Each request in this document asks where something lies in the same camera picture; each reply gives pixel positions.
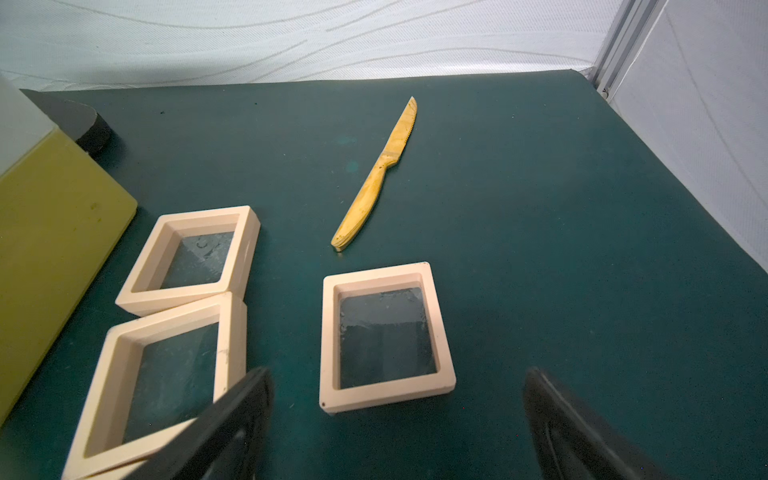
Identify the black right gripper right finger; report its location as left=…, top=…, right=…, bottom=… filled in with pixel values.
left=523, top=368, right=671, bottom=480

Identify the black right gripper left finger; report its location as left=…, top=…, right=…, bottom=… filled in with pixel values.
left=128, top=367, right=275, bottom=479

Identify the pink brooch box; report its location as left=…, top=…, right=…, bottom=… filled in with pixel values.
left=318, top=262, right=456, bottom=415
left=62, top=292, right=247, bottom=479
left=116, top=205, right=260, bottom=317

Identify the olive green drawer cabinet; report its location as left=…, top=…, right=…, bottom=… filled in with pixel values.
left=1, top=79, right=138, bottom=418

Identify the yellow wooden knife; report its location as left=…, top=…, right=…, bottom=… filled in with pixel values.
left=331, top=97, right=418, bottom=252

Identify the dark stand base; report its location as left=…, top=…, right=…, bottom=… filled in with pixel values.
left=21, top=89, right=113, bottom=156

